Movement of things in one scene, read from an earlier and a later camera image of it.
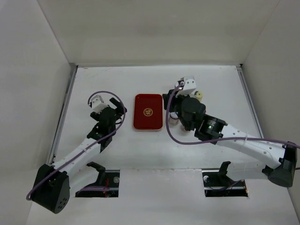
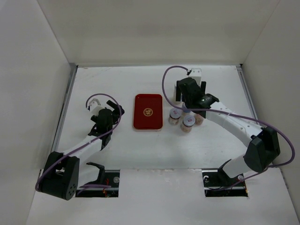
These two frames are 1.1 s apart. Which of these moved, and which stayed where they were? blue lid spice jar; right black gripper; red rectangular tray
Moved: right black gripper
Stayed: blue lid spice jar; red rectangular tray
